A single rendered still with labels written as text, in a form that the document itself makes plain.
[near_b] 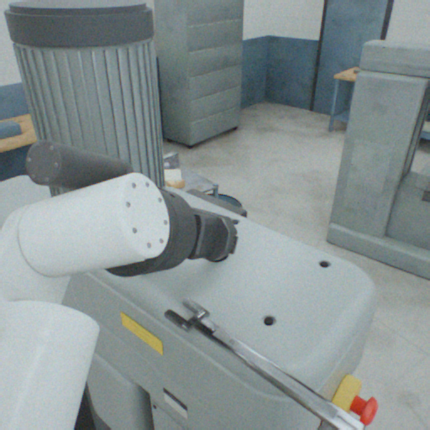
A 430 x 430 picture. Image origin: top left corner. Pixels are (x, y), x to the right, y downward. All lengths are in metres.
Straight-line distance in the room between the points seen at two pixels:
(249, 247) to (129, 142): 0.24
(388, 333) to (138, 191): 3.06
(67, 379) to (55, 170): 0.15
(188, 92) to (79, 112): 5.12
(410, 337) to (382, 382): 0.50
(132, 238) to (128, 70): 0.36
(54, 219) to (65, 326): 0.08
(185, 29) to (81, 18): 5.01
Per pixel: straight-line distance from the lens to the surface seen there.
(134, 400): 0.85
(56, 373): 0.27
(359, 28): 7.40
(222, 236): 0.46
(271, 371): 0.45
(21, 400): 0.26
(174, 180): 3.07
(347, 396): 0.59
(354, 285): 0.58
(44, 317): 0.27
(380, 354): 3.13
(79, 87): 0.59
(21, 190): 1.17
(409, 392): 3.00
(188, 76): 5.66
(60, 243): 0.31
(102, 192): 0.29
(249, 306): 0.52
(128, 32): 0.59
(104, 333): 0.76
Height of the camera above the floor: 2.25
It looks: 32 degrees down
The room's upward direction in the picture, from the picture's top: straight up
